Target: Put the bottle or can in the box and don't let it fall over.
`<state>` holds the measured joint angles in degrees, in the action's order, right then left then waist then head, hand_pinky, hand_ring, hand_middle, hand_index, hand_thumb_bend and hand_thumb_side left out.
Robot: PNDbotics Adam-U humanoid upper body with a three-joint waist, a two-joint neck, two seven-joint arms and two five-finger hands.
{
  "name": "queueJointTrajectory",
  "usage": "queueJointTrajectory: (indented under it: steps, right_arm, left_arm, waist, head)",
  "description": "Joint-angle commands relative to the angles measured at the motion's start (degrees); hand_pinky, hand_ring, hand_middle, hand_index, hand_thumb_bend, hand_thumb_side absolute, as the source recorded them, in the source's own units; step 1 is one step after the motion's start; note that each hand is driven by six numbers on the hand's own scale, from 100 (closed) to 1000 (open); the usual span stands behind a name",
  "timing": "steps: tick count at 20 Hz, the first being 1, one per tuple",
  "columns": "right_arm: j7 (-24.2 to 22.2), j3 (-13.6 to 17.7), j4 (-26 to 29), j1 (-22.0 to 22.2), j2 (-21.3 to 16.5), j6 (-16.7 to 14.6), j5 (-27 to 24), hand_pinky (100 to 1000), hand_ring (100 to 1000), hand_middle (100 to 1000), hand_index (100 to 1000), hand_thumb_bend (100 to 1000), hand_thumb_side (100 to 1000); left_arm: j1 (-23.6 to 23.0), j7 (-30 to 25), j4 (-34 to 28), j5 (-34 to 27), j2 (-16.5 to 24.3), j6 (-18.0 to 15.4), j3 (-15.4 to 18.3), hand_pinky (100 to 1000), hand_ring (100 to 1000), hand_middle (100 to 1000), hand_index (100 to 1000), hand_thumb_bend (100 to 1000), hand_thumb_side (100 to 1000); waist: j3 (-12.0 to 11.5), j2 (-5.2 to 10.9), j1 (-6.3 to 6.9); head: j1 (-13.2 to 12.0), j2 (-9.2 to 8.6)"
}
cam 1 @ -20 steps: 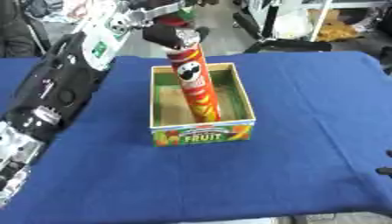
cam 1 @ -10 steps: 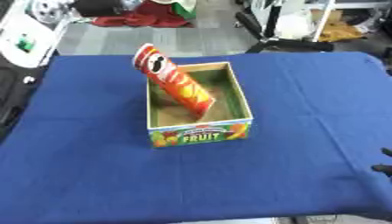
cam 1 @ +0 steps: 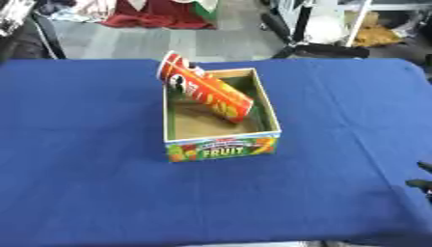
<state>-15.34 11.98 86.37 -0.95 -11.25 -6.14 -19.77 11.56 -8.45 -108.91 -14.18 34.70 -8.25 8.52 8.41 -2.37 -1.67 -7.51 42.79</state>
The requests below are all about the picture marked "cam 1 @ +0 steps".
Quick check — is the black office chair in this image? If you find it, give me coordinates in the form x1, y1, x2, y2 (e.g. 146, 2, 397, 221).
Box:
0, 11, 68, 63

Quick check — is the yellow bag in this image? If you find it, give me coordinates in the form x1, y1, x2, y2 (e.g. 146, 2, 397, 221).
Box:
352, 22, 405, 48

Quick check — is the open printed cardboard box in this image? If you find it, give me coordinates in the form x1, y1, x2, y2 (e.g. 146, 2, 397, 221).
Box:
162, 67, 284, 163

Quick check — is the white shelf frame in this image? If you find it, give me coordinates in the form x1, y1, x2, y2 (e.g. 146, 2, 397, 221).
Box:
336, 0, 432, 48

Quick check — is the black tripod stand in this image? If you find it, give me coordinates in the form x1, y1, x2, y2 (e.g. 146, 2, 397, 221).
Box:
257, 0, 371, 60

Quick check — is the red chip can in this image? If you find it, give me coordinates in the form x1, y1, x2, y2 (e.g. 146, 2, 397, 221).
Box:
155, 50, 257, 124

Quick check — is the red cloth pile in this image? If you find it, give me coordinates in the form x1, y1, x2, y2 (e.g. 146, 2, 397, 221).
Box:
99, 0, 220, 31

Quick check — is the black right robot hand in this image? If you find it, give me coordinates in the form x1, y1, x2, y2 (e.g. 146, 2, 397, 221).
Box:
405, 160, 432, 196

